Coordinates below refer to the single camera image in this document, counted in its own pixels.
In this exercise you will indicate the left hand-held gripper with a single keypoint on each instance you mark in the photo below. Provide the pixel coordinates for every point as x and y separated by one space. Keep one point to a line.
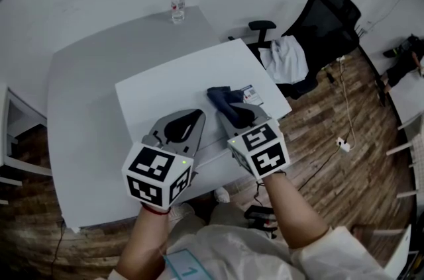
155 172

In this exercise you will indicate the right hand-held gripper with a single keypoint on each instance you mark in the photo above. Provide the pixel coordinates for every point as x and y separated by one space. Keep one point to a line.
261 153

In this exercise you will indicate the dark blue cloth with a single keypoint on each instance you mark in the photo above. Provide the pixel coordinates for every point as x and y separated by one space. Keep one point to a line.
225 100

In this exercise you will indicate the white microwave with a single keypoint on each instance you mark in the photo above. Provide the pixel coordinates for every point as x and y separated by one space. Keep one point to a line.
165 90

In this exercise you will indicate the person's left forearm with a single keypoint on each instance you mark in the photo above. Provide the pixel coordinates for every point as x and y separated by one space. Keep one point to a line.
142 245

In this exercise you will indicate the person's right forearm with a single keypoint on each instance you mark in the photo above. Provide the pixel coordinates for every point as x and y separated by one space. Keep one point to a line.
295 212

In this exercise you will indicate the person's right white shoe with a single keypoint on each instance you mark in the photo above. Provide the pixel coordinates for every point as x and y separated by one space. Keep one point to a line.
221 195

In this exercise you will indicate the person's white shoe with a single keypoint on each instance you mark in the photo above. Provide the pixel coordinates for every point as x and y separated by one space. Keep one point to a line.
181 212
221 195

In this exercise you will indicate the person's left white shoe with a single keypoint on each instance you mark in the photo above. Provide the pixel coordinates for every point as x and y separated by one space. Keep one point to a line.
181 212

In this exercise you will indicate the white garment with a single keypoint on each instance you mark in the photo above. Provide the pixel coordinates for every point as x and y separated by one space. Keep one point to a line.
288 60

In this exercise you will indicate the black battery pack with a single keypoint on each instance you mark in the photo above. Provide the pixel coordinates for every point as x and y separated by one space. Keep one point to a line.
261 215

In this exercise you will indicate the white table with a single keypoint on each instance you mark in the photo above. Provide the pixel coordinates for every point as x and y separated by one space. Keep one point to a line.
83 90

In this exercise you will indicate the small white power strip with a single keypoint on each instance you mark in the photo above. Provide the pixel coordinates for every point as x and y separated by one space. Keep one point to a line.
340 59

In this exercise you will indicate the clear plastic water bottle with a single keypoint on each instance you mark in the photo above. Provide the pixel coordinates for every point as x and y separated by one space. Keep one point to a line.
178 9

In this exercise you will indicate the teal-edged badge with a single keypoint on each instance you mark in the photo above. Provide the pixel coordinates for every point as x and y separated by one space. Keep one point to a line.
185 267

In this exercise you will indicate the black office chair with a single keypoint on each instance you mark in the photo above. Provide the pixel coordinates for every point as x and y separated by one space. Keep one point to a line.
331 24

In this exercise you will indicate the black router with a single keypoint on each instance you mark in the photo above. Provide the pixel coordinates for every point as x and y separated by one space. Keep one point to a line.
361 29

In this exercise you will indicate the brown wooden stool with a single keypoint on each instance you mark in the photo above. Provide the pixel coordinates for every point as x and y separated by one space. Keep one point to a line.
364 230

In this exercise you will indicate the white side desk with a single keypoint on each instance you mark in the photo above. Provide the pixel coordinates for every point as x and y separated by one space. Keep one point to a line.
3 126

